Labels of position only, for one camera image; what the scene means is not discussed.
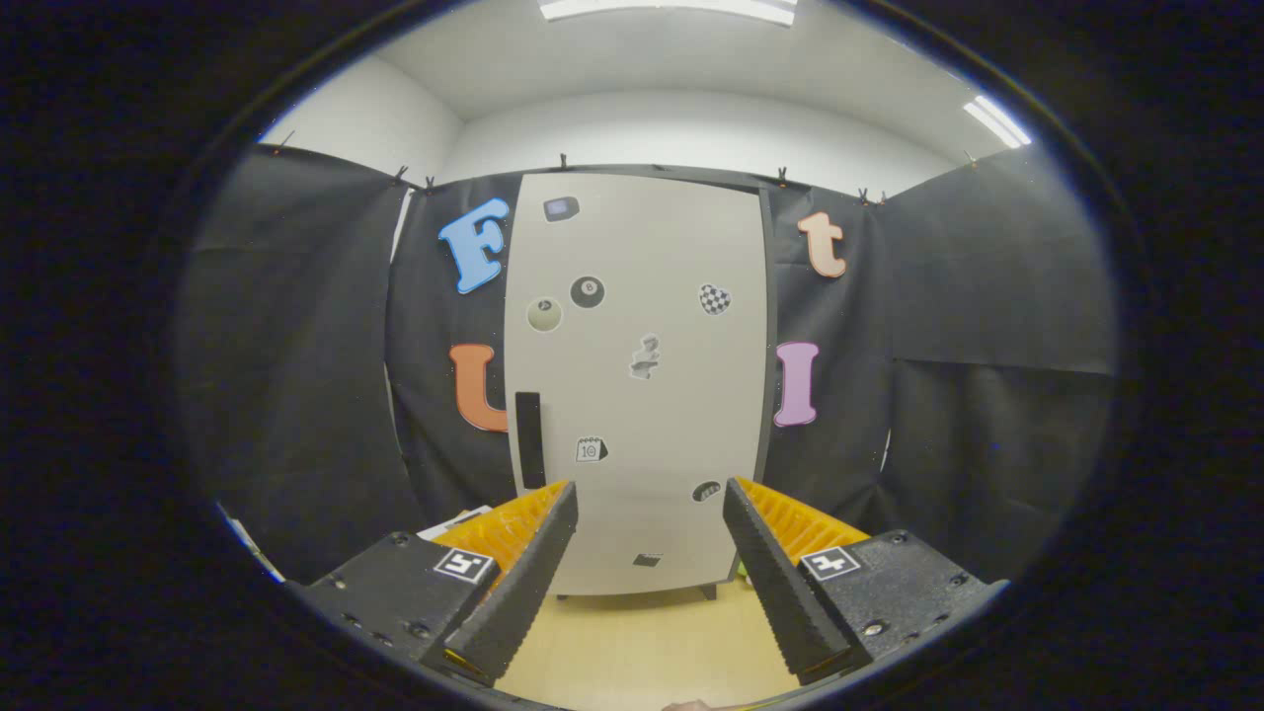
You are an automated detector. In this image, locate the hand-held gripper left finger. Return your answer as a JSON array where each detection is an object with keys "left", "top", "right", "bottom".
[{"left": 286, "top": 480, "right": 580, "bottom": 687}]

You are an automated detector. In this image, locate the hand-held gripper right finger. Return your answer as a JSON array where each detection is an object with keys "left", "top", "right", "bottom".
[{"left": 723, "top": 477, "right": 1010, "bottom": 687}]

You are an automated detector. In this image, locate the grey shoe cabinet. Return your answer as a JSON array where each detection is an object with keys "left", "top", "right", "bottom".
[{"left": 502, "top": 163, "right": 783, "bottom": 603}]

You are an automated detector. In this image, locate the beige shoe cabinet door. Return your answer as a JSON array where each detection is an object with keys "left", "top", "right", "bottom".
[{"left": 504, "top": 173, "right": 769, "bottom": 596}]

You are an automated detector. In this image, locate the white book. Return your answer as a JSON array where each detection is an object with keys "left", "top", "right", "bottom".
[{"left": 417, "top": 506, "right": 493, "bottom": 542}]

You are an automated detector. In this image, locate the black backdrop cloth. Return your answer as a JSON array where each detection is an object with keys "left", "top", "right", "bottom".
[{"left": 176, "top": 143, "right": 1122, "bottom": 584}]

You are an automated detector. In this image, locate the row of small cloth clips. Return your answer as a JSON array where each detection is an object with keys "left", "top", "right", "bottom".
[{"left": 276, "top": 133, "right": 979, "bottom": 206}]

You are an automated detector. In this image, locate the long ceiling light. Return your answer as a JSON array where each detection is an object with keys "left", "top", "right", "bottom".
[
  {"left": 963, "top": 94, "right": 1033, "bottom": 149},
  {"left": 538, "top": 0, "right": 798, "bottom": 28}
]

